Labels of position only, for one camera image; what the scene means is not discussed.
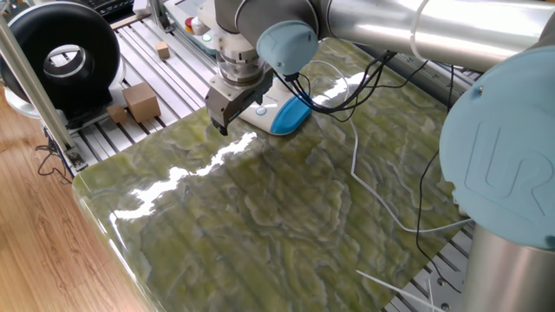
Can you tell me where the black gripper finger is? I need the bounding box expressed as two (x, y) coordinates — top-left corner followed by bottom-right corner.
(211, 117), (230, 137)

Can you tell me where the silver Schunk gripper body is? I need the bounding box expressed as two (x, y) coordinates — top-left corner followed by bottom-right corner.
(204, 67), (275, 131)

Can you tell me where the blue and white desk lamp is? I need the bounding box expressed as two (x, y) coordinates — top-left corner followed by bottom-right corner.
(237, 76), (314, 136)

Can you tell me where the brown cardboard box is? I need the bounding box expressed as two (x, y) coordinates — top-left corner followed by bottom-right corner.
(121, 81), (162, 124)

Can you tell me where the small wooden block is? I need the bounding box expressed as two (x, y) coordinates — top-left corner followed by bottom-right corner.
(154, 41), (172, 61)

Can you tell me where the green marble pattern mat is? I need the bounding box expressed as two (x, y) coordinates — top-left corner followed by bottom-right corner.
(71, 36), (476, 312)

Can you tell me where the grey teach pendant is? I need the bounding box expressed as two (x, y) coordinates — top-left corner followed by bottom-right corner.
(164, 0), (220, 55)

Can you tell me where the small cardboard cube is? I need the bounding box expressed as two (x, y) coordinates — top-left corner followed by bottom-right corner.
(107, 103), (130, 125)

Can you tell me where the white zip tie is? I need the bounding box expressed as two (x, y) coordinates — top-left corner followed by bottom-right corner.
(409, 0), (430, 62)

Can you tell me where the white plastic strip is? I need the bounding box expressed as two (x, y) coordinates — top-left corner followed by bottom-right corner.
(355, 269), (446, 312)

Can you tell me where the thick black sensor cable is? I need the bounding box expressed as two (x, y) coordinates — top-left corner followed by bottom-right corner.
(272, 50), (398, 118)

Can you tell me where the aluminium frame post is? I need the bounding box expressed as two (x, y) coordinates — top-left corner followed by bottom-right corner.
(147, 0), (174, 34)
(0, 16), (88, 172)

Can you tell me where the white lamp power cord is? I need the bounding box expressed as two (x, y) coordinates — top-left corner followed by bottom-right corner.
(303, 59), (476, 235)

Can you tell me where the thin black wire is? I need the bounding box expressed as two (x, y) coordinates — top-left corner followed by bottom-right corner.
(35, 127), (73, 185)
(414, 149), (463, 296)

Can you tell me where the black ring-shaped device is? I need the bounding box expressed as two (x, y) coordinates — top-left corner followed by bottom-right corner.
(0, 2), (127, 120)

